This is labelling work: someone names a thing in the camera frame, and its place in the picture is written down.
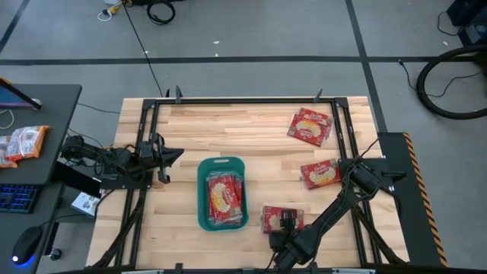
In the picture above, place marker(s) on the black desk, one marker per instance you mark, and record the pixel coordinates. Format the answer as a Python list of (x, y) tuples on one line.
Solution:
[(57, 133)]

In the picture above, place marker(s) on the teal plastic basket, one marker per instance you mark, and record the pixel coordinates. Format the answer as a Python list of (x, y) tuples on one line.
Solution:
[(220, 163)]

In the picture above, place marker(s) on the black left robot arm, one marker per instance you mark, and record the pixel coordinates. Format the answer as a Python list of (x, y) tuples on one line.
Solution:
[(110, 160)]

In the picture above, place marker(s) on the black aluminium table frame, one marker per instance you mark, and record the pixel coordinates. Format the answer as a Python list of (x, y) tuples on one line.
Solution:
[(247, 100)]

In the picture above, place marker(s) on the black control box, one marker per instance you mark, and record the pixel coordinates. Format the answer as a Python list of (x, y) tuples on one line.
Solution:
[(76, 179)]

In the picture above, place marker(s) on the black keyboard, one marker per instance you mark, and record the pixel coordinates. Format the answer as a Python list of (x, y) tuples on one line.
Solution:
[(19, 198)]

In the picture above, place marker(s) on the black table clamp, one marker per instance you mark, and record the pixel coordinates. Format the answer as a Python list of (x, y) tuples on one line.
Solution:
[(314, 268), (178, 268)]

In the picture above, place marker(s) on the black mat with hazard stripe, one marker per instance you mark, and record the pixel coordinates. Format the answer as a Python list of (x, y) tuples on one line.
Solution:
[(414, 220)]

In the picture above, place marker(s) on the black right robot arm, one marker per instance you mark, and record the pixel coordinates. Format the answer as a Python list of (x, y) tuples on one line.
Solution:
[(331, 213)]

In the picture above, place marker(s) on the tilted computer screen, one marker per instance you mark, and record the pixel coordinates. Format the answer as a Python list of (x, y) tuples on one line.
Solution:
[(15, 99)]

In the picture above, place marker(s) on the black round knob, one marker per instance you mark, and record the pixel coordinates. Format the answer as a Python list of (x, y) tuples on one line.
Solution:
[(56, 253)]

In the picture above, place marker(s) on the black computer mouse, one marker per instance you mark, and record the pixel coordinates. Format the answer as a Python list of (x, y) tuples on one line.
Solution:
[(27, 243)]

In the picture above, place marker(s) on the black equipment case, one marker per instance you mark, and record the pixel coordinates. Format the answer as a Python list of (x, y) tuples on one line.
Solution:
[(470, 15)]

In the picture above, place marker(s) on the small white box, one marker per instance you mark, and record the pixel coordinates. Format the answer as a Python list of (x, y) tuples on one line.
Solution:
[(85, 203)]

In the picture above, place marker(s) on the orange snack bag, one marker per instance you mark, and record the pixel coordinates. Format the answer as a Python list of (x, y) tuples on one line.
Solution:
[(28, 141)]

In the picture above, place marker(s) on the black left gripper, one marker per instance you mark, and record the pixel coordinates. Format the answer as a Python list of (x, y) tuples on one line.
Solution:
[(160, 160)]

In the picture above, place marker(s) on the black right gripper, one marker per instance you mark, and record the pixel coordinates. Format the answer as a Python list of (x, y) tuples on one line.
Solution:
[(288, 222)]

